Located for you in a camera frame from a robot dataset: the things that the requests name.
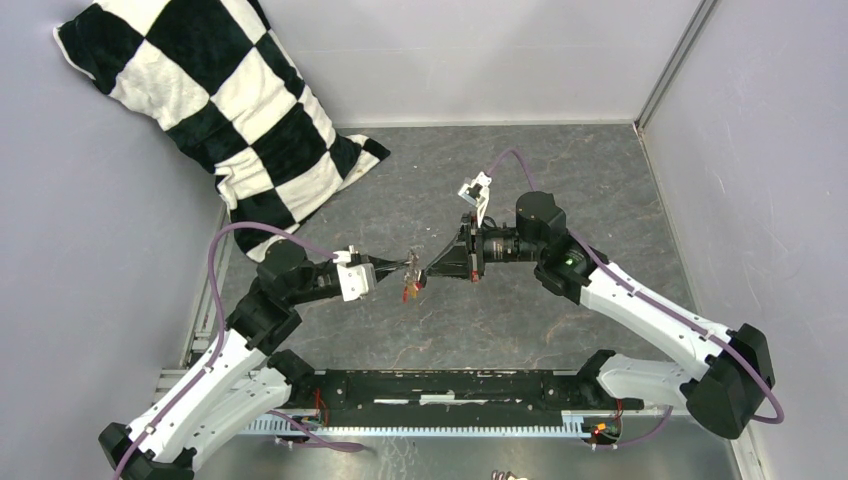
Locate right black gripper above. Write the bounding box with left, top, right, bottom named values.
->
left=425, top=211, right=543, bottom=282

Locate large metal keyring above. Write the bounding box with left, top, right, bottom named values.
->
left=404, top=249, right=427, bottom=297

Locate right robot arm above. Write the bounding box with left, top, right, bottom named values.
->
left=424, top=191, right=785, bottom=440

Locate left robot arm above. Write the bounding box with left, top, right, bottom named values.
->
left=99, top=240, right=417, bottom=479

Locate black white checkered cloth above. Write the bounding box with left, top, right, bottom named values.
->
left=53, top=0, right=390, bottom=262

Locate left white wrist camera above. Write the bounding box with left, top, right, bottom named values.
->
left=333, top=245, right=377, bottom=302

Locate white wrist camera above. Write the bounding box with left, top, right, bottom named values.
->
left=457, top=171, right=492, bottom=228
left=333, top=245, right=377, bottom=302

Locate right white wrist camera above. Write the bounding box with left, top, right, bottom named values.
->
left=457, top=171, right=492, bottom=228

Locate blue slotted cable duct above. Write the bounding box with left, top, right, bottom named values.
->
left=238, top=413, right=591, bottom=438

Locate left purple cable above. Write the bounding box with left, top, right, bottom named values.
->
left=109, top=221, right=372, bottom=480

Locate purple cable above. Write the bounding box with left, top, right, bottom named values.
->
left=109, top=221, right=372, bottom=480
left=483, top=147, right=787, bottom=451

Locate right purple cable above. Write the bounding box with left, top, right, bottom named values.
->
left=483, top=147, right=787, bottom=451

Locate aluminium frame rail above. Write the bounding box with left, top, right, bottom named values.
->
left=129, top=368, right=773, bottom=480

